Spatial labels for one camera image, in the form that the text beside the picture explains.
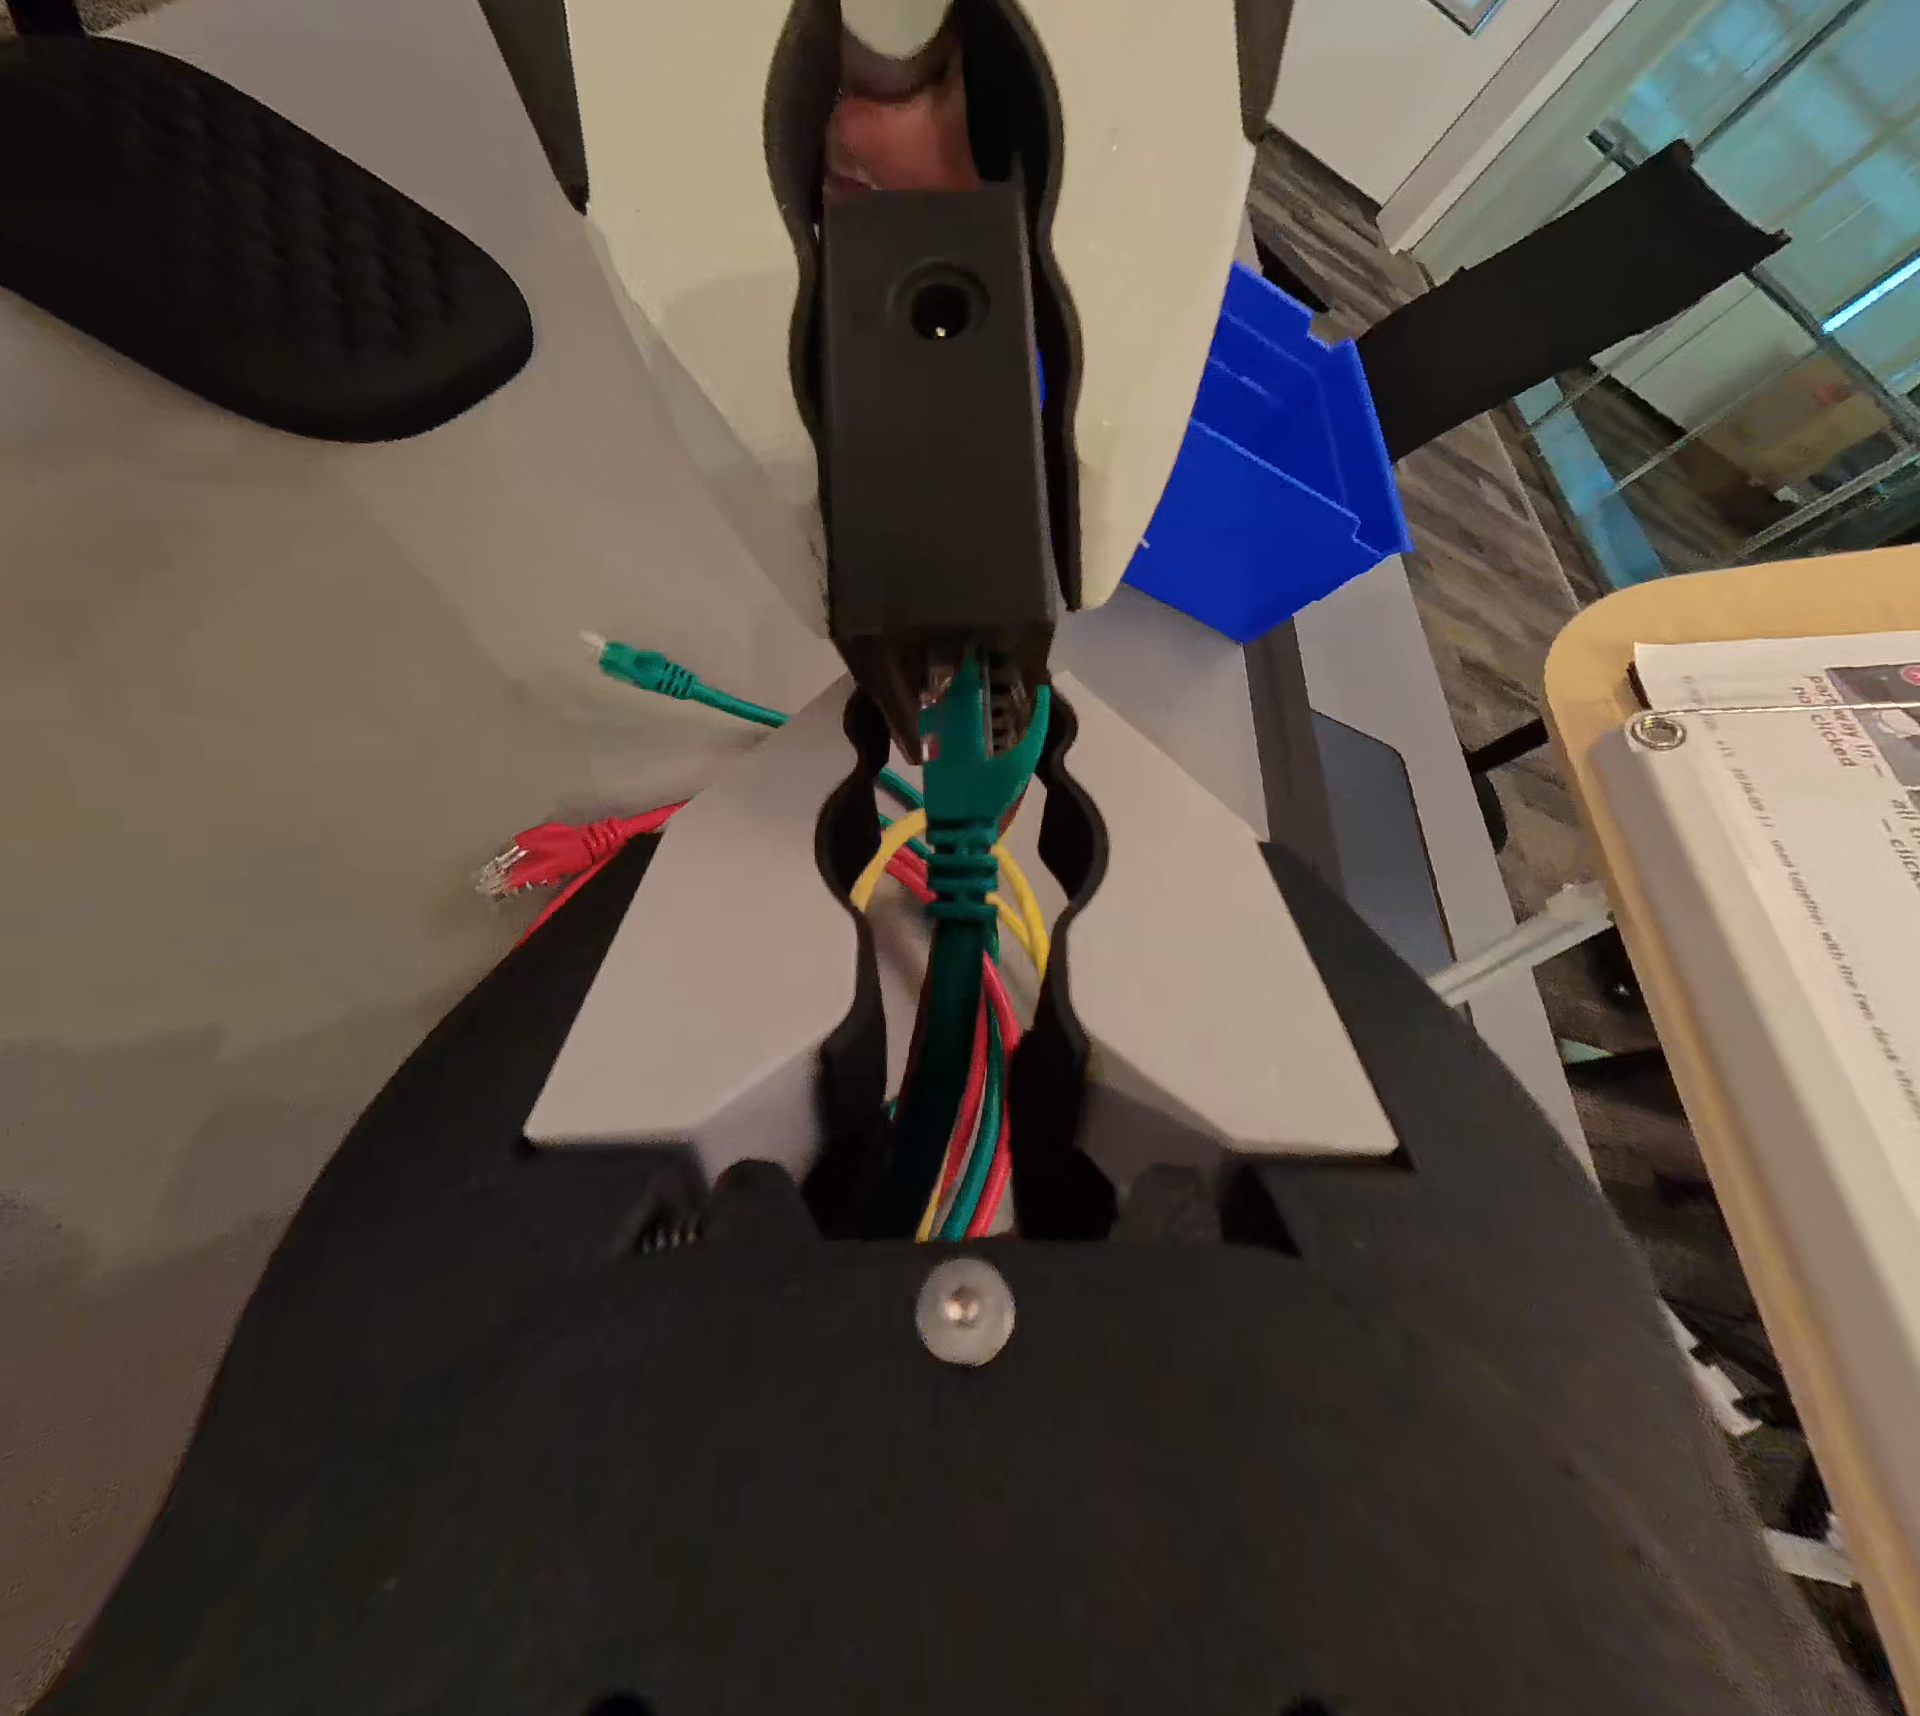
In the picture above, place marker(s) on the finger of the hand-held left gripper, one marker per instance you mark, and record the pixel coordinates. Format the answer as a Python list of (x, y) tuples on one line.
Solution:
[(677, 96), (1141, 96)]

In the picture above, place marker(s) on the blue plastic bin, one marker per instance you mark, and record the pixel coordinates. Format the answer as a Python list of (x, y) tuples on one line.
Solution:
[(1274, 500)]

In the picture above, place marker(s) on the black network switch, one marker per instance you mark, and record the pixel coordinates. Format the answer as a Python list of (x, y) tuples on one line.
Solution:
[(931, 472)]

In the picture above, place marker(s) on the black textured pad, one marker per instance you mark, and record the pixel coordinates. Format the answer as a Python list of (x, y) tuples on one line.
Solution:
[(226, 248)]

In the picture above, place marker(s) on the printed instruction sheet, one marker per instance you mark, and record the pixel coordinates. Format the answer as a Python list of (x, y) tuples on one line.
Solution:
[(1800, 845)]

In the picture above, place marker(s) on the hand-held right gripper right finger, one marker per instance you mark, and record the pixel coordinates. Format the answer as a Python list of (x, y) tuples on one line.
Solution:
[(1216, 997)]

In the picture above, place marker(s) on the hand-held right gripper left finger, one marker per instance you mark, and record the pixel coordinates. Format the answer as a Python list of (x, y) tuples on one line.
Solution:
[(707, 981)]

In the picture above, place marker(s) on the black office chair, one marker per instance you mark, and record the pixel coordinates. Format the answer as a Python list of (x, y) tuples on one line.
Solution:
[(1561, 306)]

